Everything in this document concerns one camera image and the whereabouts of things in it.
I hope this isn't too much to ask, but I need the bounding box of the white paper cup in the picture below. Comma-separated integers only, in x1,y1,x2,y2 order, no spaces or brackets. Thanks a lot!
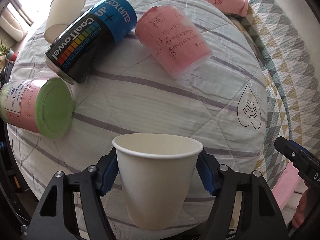
112,133,203,231
44,0,86,43

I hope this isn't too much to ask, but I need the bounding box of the pink translucent plastic cup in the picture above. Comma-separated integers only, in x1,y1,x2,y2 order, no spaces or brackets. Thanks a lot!
135,5,212,79

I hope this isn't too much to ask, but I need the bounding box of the white paper cup lying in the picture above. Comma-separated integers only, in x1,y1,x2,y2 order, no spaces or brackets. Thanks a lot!
44,0,86,43

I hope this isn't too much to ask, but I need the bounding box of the person's right hand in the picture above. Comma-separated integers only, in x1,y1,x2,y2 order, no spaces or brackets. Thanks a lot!
292,189,309,229

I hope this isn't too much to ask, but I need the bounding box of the pink cloth on sofa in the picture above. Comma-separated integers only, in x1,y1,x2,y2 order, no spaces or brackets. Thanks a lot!
272,162,301,210

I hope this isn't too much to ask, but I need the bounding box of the triangle patterned quilted sofa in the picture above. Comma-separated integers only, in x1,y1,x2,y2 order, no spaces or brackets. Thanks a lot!
230,0,319,188

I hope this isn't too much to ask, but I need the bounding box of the striped grey tablecloth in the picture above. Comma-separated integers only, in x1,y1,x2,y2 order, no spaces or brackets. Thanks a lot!
8,0,267,198

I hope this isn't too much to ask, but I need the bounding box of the pink green lidded canister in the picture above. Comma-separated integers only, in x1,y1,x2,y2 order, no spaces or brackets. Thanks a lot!
1,77,74,140

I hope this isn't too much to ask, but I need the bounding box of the black blue CoolTowel can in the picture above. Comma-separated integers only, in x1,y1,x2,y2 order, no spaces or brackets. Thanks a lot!
44,0,137,84

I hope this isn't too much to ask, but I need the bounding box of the potted green plant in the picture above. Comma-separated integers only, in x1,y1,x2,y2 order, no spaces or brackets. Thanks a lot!
1,39,18,62

